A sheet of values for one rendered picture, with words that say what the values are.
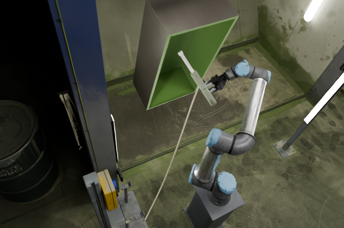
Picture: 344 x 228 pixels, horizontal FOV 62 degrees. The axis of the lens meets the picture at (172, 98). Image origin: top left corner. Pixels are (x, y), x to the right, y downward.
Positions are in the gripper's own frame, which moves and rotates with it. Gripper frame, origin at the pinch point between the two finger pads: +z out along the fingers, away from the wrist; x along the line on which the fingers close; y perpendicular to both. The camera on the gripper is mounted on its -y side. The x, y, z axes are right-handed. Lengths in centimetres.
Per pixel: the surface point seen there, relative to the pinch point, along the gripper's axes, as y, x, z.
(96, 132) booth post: -37, 30, 68
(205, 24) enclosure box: 8.4, 40.4, -24.8
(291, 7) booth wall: 181, -45, -123
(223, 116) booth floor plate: 108, -94, 14
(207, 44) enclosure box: 63, 9, -16
